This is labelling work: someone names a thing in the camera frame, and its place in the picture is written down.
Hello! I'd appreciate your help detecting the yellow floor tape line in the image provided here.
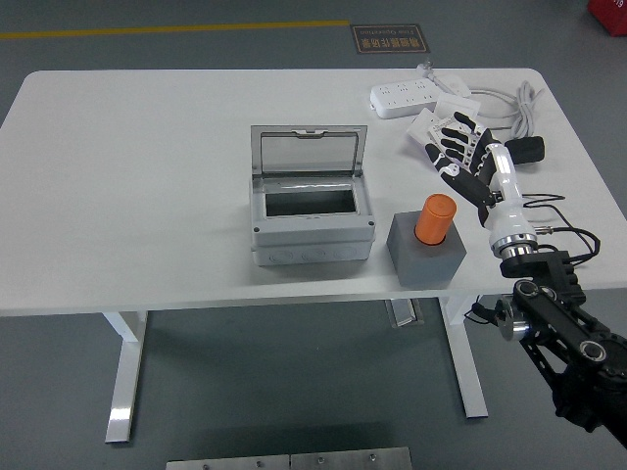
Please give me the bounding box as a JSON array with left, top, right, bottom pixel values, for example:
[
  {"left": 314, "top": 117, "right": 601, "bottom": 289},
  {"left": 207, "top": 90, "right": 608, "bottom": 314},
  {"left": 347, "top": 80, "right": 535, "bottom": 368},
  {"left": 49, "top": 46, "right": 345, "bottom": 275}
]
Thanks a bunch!
[{"left": 0, "top": 19, "right": 351, "bottom": 41}]

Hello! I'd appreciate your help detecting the black power adapter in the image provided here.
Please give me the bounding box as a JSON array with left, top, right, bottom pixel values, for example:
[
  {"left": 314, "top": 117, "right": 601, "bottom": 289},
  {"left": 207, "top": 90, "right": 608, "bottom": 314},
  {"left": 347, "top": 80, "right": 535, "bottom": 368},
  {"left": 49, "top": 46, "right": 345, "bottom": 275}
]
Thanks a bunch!
[{"left": 504, "top": 135, "right": 546, "bottom": 166}]

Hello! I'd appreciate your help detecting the white three-pin plug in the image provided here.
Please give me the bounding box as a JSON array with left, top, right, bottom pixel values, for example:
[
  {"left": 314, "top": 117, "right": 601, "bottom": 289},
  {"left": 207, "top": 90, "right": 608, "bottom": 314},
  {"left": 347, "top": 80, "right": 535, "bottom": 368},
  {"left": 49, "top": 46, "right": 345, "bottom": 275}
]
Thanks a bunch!
[{"left": 414, "top": 57, "right": 440, "bottom": 82}]

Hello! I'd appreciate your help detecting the white bundled power cord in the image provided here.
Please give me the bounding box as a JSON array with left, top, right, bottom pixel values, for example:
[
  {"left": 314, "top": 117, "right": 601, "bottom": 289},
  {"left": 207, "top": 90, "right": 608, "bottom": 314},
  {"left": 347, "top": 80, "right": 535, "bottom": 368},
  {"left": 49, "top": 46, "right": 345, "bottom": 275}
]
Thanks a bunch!
[{"left": 464, "top": 79, "right": 546, "bottom": 142}]

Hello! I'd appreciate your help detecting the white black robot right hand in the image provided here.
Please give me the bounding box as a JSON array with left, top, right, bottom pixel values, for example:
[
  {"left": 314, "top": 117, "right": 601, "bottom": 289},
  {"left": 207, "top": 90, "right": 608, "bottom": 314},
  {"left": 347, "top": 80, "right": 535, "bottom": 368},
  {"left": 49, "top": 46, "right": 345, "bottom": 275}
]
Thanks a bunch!
[{"left": 423, "top": 111, "right": 536, "bottom": 251}]

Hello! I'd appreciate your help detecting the brown floor sign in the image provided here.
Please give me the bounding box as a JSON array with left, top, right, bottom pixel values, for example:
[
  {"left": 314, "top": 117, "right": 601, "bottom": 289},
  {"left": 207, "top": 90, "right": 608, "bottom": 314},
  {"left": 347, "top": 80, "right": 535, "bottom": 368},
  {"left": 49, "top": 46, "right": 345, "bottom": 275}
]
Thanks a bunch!
[{"left": 350, "top": 23, "right": 431, "bottom": 55}]

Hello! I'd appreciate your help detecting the white power strip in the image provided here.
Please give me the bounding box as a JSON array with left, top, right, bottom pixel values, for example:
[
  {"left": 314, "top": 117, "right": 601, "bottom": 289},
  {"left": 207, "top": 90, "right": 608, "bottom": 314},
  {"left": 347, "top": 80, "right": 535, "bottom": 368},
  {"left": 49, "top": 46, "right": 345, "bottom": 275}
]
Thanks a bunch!
[{"left": 368, "top": 77, "right": 441, "bottom": 120}]

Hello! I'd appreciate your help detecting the small white adapter box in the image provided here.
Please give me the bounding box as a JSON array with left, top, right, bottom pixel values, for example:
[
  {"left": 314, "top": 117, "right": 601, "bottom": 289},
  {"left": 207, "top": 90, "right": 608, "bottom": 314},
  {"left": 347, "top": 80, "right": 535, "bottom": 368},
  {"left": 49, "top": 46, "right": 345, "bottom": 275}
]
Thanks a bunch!
[{"left": 437, "top": 75, "right": 472, "bottom": 98}]

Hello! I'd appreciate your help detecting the silver floor outlet box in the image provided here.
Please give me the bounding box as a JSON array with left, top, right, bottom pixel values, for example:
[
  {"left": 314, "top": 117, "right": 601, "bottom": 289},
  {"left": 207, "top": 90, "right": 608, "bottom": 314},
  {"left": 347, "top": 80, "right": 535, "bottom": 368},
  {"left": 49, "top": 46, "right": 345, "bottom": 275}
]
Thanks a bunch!
[{"left": 383, "top": 297, "right": 426, "bottom": 328}]

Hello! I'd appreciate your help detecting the smoky clear hinged box lid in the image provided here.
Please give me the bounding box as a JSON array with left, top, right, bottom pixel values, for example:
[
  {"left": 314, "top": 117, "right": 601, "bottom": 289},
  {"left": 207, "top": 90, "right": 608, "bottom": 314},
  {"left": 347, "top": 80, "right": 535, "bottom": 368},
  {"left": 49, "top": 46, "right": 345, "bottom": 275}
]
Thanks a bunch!
[{"left": 250, "top": 123, "right": 369, "bottom": 178}]

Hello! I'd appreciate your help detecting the black cable with metal connector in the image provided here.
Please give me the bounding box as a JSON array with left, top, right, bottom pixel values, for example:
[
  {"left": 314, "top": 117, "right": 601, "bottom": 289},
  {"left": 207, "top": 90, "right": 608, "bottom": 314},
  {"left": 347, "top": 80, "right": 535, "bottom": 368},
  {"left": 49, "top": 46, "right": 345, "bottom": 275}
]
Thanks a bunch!
[{"left": 519, "top": 193, "right": 602, "bottom": 268}]

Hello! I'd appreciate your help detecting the red object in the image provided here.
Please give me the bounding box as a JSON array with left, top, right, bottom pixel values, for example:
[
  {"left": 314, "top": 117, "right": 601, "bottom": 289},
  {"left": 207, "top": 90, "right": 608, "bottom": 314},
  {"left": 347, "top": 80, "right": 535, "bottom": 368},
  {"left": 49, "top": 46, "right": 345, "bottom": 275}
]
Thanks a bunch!
[{"left": 586, "top": 0, "right": 627, "bottom": 38}]

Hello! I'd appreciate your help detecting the grey metal plate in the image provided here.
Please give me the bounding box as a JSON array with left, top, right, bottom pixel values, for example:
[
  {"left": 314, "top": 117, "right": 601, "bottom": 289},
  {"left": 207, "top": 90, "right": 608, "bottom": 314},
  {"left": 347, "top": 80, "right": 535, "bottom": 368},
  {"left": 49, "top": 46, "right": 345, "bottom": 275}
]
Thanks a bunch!
[
  {"left": 289, "top": 446, "right": 413, "bottom": 470},
  {"left": 165, "top": 453, "right": 291, "bottom": 470}
]

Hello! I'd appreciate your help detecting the grey block holder with hole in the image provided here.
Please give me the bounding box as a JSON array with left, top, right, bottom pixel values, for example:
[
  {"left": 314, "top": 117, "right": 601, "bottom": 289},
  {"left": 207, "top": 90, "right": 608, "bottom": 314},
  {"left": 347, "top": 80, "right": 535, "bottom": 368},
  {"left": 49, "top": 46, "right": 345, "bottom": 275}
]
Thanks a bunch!
[{"left": 385, "top": 210, "right": 467, "bottom": 289}]

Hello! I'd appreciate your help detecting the white table leg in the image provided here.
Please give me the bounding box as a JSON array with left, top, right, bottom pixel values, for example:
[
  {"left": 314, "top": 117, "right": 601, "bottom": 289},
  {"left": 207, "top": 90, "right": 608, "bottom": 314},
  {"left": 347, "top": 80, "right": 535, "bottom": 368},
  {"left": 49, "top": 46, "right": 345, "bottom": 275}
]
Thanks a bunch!
[
  {"left": 101, "top": 309, "right": 150, "bottom": 445},
  {"left": 437, "top": 295, "right": 490, "bottom": 420}
]

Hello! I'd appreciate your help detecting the grey plastic junction box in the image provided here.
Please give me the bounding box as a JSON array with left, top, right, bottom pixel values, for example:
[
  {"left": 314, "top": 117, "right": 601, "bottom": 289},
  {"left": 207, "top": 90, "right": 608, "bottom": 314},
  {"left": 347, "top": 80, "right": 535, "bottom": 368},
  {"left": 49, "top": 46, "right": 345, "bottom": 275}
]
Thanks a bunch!
[{"left": 248, "top": 173, "right": 377, "bottom": 268}]

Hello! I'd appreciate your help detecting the orange cylindrical battery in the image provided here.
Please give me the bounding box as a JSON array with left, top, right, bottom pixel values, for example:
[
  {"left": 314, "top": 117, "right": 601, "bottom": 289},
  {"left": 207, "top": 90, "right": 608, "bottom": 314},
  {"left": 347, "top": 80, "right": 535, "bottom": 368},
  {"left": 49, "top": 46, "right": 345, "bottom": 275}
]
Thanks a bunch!
[{"left": 413, "top": 193, "right": 458, "bottom": 246}]

